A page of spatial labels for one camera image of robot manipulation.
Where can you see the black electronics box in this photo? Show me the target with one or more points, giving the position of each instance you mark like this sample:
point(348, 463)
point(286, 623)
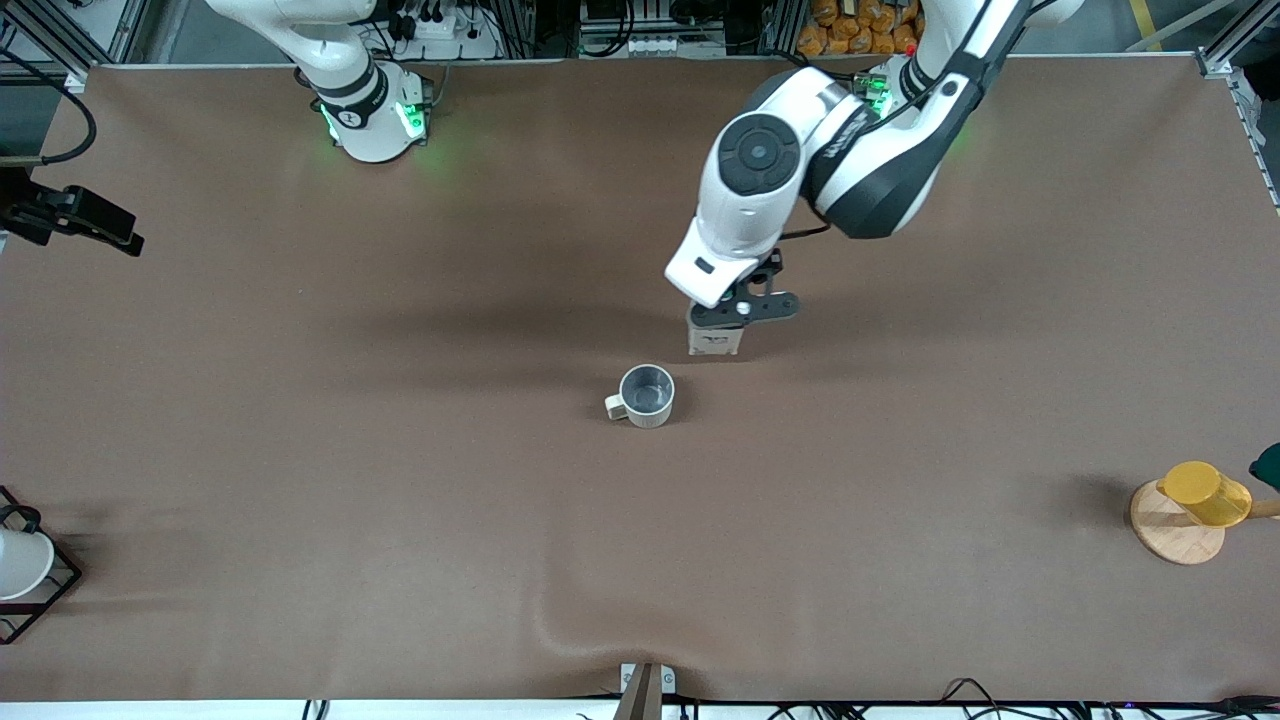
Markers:
point(610, 12)

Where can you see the bag of orange snacks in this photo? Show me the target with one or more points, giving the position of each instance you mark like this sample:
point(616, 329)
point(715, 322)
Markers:
point(850, 35)

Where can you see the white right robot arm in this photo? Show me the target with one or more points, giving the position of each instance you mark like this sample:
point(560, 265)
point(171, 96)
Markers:
point(370, 110)

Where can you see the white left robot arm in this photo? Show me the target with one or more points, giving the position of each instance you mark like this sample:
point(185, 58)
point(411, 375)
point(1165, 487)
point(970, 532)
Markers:
point(735, 215)

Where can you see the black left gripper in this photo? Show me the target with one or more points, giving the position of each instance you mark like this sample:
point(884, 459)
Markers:
point(775, 266)

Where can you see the beige ceramic mug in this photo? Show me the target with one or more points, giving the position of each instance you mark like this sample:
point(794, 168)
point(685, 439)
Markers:
point(647, 393)

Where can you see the brown table cover sheet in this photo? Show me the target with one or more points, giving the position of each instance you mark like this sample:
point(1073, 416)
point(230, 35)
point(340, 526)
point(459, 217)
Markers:
point(640, 560)

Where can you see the aluminium frame profile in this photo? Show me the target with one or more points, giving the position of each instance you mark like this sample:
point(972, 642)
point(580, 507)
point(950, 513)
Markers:
point(1222, 60)
point(125, 30)
point(525, 25)
point(782, 25)

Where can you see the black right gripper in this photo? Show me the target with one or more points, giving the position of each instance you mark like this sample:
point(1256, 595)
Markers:
point(32, 213)

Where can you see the blue milk carton green cap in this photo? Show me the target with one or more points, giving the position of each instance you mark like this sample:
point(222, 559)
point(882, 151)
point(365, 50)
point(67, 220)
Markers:
point(712, 343)

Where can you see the round wooden cup stand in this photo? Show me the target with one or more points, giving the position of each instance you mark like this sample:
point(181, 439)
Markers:
point(1175, 540)

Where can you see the yellow plastic cup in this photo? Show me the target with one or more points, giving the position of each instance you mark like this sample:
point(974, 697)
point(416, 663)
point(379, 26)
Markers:
point(1205, 490)

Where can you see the white cup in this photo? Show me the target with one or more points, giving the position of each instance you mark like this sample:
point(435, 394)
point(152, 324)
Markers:
point(20, 565)

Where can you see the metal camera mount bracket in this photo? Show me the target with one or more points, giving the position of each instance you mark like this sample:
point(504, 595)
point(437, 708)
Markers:
point(645, 690)

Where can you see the dark green cup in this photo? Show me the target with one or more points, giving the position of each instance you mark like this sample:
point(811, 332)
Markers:
point(1270, 467)

